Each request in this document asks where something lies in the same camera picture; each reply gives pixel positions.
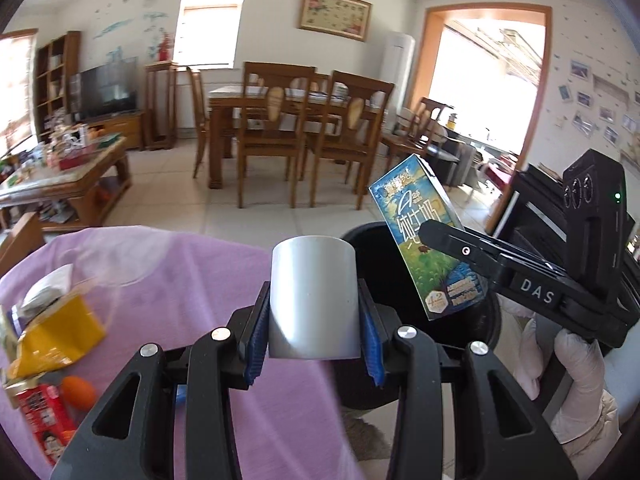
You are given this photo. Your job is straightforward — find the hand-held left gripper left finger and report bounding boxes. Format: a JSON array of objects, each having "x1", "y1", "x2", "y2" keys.
[{"x1": 50, "y1": 282, "x2": 273, "y2": 480}]

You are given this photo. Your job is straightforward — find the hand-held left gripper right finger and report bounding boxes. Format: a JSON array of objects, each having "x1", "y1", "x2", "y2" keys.
[{"x1": 356, "y1": 280, "x2": 581, "y2": 480}]

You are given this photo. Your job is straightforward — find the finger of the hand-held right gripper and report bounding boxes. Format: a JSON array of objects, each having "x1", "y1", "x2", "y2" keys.
[{"x1": 417, "y1": 220, "x2": 572, "y2": 292}]

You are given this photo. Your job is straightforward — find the grey cup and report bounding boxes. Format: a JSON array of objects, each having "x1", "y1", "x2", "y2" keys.
[{"x1": 269, "y1": 235, "x2": 362, "y2": 362}]

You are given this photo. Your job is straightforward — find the blue green milk carton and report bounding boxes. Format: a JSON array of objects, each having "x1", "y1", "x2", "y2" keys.
[{"x1": 368, "y1": 154, "x2": 491, "y2": 322}]

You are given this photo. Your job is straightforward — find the black trash bin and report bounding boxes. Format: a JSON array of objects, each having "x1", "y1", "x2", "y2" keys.
[{"x1": 340, "y1": 221, "x2": 503, "y2": 411}]

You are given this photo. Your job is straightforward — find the orange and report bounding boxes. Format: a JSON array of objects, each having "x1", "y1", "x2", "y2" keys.
[{"x1": 61, "y1": 376, "x2": 97, "y2": 409}]

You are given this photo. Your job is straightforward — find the person's right hand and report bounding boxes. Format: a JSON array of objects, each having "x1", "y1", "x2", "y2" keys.
[{"x1": 497, "y1": 295, "x2": 608, "y2": 443}]

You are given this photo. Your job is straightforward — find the grey armchair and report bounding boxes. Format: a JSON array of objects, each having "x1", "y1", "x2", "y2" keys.
[{"x1": 430, "y1": 130, "x2": 481, "y2": 186}]

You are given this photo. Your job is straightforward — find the beige fluffy rug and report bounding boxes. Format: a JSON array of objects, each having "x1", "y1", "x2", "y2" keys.
[{"x1": 342, "y1": 407, "x2": 396, "y2": 463}]

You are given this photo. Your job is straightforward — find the purple tablecloth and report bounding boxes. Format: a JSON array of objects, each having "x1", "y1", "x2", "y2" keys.
[{"x1": 0, "y1": 226, "x2": 368, "y2": 480}]

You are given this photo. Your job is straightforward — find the wooden dining chair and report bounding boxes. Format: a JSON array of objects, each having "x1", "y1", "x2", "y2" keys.
[
  {"x1": 235, "y1": 61, "x2": 318, "y2": 209},
  {"x1": 380, "y1": 97, "x2": 453, "y2": 181},
  {"x1": 300, "y1": 70, "x2": 396, "y2": 211},
  {"x1": 186, "y1": 66, "x2": 212, "y2": 179}
]

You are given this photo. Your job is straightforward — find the white standing air conditioner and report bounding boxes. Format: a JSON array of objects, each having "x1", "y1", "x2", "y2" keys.
[{"x1": 381, "y1": 31, "x2": 417, "y2": 111}]

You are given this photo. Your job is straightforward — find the yellow packet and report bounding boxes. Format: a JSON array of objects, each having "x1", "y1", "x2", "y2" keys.
[{"x1": 5, "y1": 292, "x2": 107, "y2": 381}]

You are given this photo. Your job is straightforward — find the red snack packet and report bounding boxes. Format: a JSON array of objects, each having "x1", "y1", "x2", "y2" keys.
[{"x1": 15, "y1": 384, "x2": 78, "y2": 466}]

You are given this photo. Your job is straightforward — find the wooden coffee table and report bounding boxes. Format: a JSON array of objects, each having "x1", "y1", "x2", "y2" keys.
[{"x1": 0, "y1": 132, "x2": 132, "y2": 231}]

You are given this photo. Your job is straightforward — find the wooden dining table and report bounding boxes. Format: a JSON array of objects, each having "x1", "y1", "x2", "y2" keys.
[{"x1": 207, "y1": 84, "x2": 396, "y2": 191}]

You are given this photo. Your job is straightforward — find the wooden television stand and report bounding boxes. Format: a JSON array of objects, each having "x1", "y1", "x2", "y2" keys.
[{"x1": 75, "y1": 110, "x2": 146, "y2": 151}]

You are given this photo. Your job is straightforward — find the tall wooden plant stand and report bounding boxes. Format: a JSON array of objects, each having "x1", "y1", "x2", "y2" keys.
[{"x1": 144, "y1": 61, "x2": 180, "y2": 151}]

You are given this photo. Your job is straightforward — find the shiny foil wrapper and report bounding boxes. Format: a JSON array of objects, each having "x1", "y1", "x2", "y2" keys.
[{"x1": 0, "y1": 305, "x2": 31, "y2": 391}]

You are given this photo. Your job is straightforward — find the wooden chair back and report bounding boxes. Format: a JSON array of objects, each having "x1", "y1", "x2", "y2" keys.
[{"x1": 0, "y1": 212, "x2": 47, "y2": 278}]

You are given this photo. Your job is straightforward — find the framed floral picture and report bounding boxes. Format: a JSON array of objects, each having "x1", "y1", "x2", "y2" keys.
[{"x1": 298, "y1": 0, "x2": 373, "y2": 42}]

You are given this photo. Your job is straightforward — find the flat screen television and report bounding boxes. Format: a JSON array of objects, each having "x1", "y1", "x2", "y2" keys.
[{"x1": 80, "y1": 57, "x2": 138, "y2": 118}]

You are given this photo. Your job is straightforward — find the bright window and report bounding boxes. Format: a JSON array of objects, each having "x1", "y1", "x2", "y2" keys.
[{"x1": 176, "y1": 0, "x2": 247, "y2": 68}]

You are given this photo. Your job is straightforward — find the wooden bookshelf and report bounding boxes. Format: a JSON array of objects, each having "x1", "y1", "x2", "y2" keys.
[{"x1": 34, "y1": 31, "x2": 82, "y2": 143}]

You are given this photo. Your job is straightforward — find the group of wall photos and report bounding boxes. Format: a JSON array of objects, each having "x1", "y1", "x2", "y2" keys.
[{"x1": 555, "y1": 60, "x2": 640, "y2": 148}]

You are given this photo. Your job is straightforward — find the orange door frame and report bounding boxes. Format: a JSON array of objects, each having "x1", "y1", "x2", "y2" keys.
[{"x1": 410, "y1": 4, "x2": 553, "y2": 233}]

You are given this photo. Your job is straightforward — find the blue fish wall decals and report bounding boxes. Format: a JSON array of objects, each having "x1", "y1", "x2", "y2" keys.
[{"x1": 92, "y1": 0, "x2": 173, "y2": 61}]

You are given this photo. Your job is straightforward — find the window with wooden frame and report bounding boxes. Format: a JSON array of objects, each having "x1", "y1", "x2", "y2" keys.
[{"x1": 0, "y1": 30, "x2": 38, "y2": 156}]

